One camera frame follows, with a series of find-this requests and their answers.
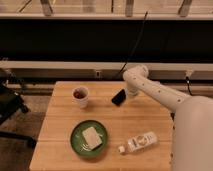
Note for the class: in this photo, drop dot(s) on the clear plastic bottle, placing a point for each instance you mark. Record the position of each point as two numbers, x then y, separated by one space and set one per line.
138 143

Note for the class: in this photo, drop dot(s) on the green plate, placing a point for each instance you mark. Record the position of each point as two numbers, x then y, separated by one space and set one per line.
79 144

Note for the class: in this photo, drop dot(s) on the white wall outlet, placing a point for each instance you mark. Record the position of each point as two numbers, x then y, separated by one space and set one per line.
98 74

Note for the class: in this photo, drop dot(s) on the white paper cup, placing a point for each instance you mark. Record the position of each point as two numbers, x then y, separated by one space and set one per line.
81 95

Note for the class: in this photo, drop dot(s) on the black eraser block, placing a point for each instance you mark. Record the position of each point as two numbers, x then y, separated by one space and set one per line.
119 98

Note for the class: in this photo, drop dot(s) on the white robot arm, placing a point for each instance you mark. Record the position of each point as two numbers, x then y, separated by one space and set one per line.
192 138

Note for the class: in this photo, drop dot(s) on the black office chair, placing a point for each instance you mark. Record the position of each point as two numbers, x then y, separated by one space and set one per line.
10 102

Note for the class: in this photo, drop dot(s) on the white sponge block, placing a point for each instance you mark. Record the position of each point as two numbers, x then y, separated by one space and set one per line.
92 138

